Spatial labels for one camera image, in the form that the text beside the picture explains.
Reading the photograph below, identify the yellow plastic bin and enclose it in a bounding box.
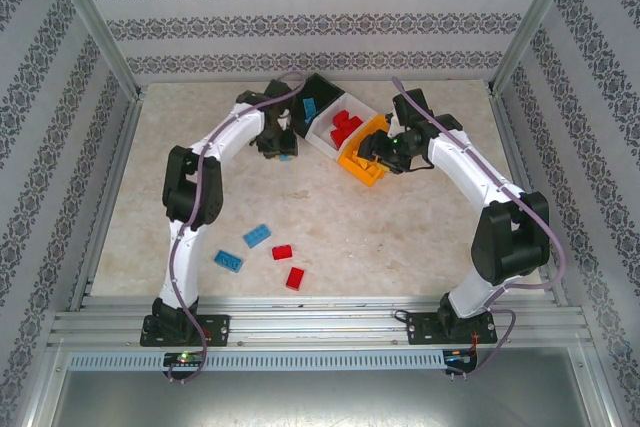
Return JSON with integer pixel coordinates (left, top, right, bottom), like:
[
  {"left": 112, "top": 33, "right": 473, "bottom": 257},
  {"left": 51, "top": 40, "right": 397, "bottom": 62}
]
[{"left": 336, "top": 113, "right": 392, "bottom": 189}]

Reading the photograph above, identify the white plastic bin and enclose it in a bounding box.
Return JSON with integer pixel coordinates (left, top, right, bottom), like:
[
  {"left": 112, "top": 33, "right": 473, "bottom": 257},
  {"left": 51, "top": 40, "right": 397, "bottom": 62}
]
[{"left": 304, "top": 91, "right": 380, "bottom": 164}]

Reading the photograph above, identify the black plastic bin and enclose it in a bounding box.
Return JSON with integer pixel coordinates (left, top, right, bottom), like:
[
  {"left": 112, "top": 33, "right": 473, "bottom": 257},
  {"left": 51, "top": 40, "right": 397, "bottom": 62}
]
[{"left": 291, "top": 71, "right": 348, "bottom": 141}]

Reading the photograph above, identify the small circuit board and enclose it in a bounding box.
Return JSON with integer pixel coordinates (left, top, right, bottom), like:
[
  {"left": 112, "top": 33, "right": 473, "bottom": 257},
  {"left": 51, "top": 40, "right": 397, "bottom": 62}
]
[
  {"left": 443, "top": 348, "right": 480, "bottom": 367},
  {"left": 163, "top": 351, "right": 209, "bottom": 368}
]

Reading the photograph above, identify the grey metal panel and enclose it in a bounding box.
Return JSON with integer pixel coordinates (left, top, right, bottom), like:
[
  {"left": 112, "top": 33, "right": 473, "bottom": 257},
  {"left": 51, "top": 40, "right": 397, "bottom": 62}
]
[{"left": 29, "top": 346, "right": 616, "bottom": 427}]

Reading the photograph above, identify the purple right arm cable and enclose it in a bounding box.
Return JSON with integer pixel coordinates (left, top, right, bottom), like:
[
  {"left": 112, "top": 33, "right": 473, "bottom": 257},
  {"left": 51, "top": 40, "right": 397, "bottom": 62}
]
[{"left": 390, "top": 75, "right": 566, "bottom": 381}]

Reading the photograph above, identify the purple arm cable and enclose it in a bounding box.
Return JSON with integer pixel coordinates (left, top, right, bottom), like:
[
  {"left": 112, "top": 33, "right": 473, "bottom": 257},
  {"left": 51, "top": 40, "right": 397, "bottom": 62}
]
[
  {"left": 167, "top": 70, "right": 307, "bottom": 386},
  {"left": 390, "top": 75, "right": 566, "bottom": 381}
]

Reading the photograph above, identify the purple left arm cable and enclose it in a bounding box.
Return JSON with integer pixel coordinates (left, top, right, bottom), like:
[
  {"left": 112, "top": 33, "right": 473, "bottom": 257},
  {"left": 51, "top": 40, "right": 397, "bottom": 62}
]
[{"left": 167, "top": 70, "right": 307, "bottom": 386}]

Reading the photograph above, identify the aluminium side rail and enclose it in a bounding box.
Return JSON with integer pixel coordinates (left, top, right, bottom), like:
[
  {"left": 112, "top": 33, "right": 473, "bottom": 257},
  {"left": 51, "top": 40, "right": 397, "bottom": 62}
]
[
  {"left": 67, "top": 89, "right": 146, "bottom": 312},
  {"left": 489, "top": 91, "right": 570, "bottom": 308}
]

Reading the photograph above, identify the aluminium mounting rail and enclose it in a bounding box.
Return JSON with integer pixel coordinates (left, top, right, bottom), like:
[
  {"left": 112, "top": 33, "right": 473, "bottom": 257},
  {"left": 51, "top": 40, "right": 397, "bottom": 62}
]
[{"left": 47, "top": 295, "right": 596, "bottom": 348}]

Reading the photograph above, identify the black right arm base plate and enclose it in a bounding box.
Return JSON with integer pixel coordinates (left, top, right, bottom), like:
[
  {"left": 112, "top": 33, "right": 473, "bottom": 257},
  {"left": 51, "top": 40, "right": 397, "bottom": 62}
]
[{"left": 405, "top": 310, "right": 500, "bottom": 347}]

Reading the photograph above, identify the aluminium frame post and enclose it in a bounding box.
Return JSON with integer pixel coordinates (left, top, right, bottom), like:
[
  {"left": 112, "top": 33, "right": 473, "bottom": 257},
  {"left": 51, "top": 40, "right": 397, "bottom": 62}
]
[
  {"left": 41, "top": 0, "right": 146, "bottom": 101},
  {"left": 488, "top": 0, "right": 585, "bottom": 98}
]

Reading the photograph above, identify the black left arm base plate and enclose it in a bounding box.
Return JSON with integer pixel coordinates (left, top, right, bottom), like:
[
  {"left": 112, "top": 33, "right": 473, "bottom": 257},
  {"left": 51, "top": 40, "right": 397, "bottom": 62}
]
[{"left": 139, "top": 313, "right": 232, "bottom": 349}]

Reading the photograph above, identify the slotted grey cable duct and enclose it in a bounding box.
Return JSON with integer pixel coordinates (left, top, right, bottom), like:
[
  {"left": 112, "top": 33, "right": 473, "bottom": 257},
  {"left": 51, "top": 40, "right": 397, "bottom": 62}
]
[{"left": 66, "top": 349, "right": 447, "bottom": 372}]

